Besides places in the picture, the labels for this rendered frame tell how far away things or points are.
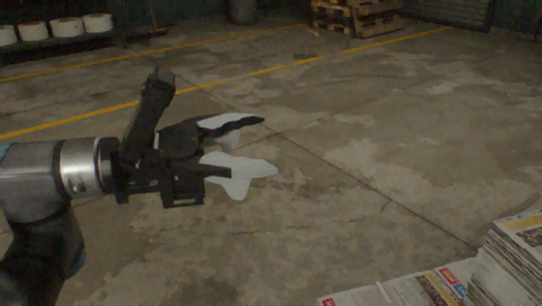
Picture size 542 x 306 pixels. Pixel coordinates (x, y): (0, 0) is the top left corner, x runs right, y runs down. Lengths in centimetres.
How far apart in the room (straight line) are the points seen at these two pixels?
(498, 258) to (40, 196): 67
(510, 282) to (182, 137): 54
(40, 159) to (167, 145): 14
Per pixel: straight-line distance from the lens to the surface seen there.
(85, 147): 51
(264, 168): 46
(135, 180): 52
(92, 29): 621
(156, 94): 45
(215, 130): 52
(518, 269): 71
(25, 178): 52
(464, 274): 130
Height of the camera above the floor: 147
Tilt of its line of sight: 29 degrees down
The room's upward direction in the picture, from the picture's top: straight up
